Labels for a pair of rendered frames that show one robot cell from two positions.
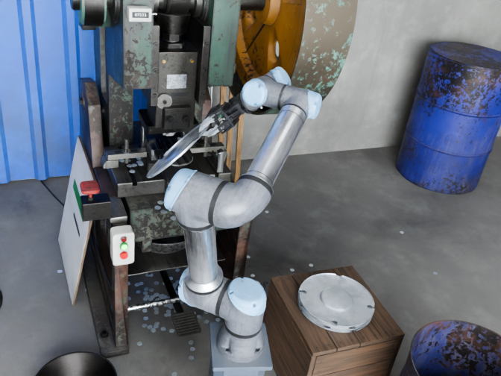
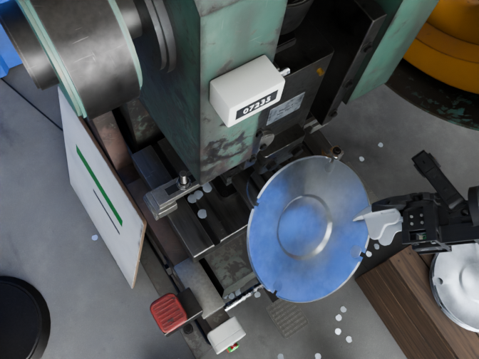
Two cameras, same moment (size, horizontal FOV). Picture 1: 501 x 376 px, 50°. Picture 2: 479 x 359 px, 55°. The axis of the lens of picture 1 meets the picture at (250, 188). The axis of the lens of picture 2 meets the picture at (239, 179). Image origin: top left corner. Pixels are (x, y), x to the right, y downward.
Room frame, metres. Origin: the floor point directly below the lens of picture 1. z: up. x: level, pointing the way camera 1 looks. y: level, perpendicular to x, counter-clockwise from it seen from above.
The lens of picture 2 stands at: (1.41, 0.49, 1.73)
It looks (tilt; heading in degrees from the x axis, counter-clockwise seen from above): 67 degrees down; 343
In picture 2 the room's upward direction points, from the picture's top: 12 degrees clockwise
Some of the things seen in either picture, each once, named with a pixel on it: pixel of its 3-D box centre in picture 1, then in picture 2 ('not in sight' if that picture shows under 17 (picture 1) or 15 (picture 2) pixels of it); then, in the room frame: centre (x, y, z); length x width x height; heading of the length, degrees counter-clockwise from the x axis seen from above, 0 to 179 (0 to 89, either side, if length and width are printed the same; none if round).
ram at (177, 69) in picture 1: (173, 83); (268, 98); (1.84, 0.33, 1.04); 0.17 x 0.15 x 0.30; 26
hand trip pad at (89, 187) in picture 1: (89, 194); (169, 314); (1.53, 0.54, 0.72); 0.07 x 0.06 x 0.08; 26
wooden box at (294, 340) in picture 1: (326, 336); (446, 293); (1.56, -0.38, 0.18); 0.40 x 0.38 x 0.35; 24
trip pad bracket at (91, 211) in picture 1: (96, 218); (179, 315); (1.54, 0.52, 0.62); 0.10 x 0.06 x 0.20; 116
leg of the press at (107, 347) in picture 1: (95, 201); (130, 202); (1.89, 0.65, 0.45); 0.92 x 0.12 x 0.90; 26
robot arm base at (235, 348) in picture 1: (241, 333); not in sight; (1.21, -0.03, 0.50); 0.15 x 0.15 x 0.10
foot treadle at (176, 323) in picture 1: (170, 289); (248, 258); (1.76, 0.29, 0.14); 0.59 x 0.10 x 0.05; 26
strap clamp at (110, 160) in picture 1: (124, 151); (180, 184); (1.81, 0.50, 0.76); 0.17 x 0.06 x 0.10; 116
